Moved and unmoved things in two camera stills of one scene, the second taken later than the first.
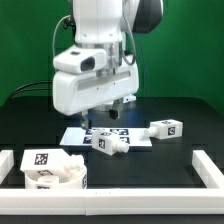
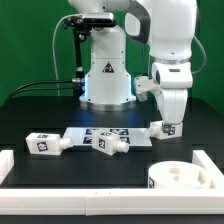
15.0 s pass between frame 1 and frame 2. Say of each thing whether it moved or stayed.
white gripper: moved
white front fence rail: stayed
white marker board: stayed
